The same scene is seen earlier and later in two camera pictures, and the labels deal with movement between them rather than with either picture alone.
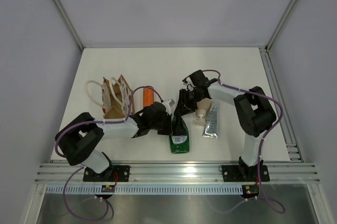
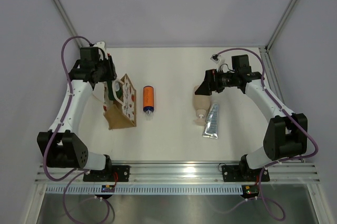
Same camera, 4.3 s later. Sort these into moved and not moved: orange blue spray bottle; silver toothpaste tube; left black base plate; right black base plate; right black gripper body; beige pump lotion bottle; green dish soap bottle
Moved: green dish soap bottle; right black gripper body
Not moved: left black base plate; silver toothpaste tube; orange blue spray bottle; right black base plate; beige pump lotion bottle
